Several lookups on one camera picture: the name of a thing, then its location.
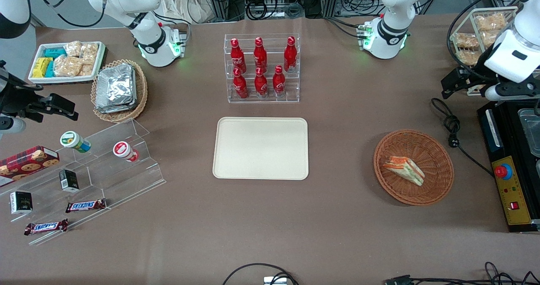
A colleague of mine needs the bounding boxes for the brown round wicker basket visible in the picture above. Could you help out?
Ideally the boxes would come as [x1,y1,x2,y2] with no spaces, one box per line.
[373,129,455,206]

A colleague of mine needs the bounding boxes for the black connector with cable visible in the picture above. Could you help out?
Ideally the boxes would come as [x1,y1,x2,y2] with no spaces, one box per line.
[384,275,486,285]

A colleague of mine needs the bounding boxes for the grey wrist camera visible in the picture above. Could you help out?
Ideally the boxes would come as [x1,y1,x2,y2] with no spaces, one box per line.
[484,82,535,102]
[0,116,27,134]

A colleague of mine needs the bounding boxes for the beige canvas bag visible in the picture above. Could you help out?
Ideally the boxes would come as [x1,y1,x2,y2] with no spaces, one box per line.
[159,0,211,24]

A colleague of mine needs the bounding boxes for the looped black cable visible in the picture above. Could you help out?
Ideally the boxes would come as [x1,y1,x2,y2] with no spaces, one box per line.
[222,263,299,285]

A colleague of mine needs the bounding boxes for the clear acrylic tiered stand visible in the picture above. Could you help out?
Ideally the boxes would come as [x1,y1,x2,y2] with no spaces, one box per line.
[0,118,166,246]

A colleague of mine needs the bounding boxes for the silver foil packet stack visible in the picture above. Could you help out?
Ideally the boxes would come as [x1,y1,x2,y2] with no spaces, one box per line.
[95,63,138,114]

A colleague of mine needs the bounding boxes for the clear acrylic bottle rack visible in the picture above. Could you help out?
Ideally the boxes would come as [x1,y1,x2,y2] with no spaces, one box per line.
[224,33,300,104]

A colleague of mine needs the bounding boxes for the bagged fried snack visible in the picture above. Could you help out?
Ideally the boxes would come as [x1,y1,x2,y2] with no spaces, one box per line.
[481,31,505,48]
[457,49,482,66]
[454,32,480,49]
[475,13,507,32]

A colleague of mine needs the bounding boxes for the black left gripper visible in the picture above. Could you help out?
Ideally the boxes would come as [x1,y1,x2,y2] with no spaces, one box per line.
[441,66,490,99]

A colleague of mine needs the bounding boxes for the white rectangular snack tray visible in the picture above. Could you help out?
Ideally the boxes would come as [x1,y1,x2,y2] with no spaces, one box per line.
[28,41,106,84]

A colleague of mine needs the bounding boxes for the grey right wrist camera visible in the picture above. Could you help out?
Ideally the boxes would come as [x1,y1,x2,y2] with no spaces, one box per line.
[0,116,27,134]

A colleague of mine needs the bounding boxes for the clear pan in machine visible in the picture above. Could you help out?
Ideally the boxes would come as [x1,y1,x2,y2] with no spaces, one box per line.
[518,107,540,158]

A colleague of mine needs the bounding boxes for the tangled black cables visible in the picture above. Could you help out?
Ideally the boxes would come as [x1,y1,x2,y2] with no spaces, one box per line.
[484,261,540,285]

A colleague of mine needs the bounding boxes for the green lid yogurt cup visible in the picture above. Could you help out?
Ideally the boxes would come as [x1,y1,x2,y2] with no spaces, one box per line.
[59,131,92,153]

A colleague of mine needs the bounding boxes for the white wire shelf rack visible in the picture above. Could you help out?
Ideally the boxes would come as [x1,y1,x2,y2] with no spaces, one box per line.
[449,6,540,96]

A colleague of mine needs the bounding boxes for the red lid yogurt cup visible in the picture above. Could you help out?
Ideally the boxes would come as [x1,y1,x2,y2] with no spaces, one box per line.
[113,141,140,162]

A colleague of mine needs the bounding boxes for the black machine with yellow panel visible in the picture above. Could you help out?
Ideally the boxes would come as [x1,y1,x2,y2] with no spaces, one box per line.
[477,97,540,233]

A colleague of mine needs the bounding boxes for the black power cable with plug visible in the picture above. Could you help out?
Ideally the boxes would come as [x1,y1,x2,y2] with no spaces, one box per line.
[431,98,495,177]

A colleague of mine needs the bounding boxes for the yellow snack packet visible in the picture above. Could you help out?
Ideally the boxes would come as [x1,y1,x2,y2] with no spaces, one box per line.
[32,57,54,78]

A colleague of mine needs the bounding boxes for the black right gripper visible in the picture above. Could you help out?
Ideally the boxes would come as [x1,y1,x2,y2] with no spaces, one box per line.
[0,61,79,124]

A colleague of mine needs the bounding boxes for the small black carton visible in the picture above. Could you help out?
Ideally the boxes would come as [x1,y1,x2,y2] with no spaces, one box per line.
[10,191,33,215]
[59,169,80,193]

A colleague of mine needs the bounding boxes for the aluminium frame with cables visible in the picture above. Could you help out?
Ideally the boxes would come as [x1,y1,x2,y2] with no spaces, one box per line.
[204,0,382,22]

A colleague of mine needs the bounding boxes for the red cola bottle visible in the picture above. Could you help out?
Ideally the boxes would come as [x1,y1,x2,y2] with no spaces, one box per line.
[233,68,249,99]
[254,67,269,98]
[283,36,297,73]
[230,38,247,73]
[272,65,286,97]
[254,37,268,71]

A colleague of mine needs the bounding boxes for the beige plastic serving tray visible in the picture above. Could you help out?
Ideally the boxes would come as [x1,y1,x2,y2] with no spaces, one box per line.
[213,117,309,180]

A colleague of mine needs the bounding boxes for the snickers chocolate bar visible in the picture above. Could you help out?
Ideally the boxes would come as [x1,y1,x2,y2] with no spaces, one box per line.
[65,199,107,213]
[24,219,69,236]

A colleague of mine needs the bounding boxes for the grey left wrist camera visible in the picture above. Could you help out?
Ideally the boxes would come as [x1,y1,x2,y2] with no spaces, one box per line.
[484,82,535,102]

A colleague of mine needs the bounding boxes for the tan oval wicker basket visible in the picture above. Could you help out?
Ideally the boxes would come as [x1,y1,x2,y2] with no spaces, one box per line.
[91,59,148,123]

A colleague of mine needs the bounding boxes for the triangle sandwich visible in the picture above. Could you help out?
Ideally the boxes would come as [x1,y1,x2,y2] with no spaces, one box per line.
[382,156,425,187]

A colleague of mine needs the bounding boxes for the red plaid cookie box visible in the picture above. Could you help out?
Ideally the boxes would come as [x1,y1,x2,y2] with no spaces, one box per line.
[0,145,60,188]

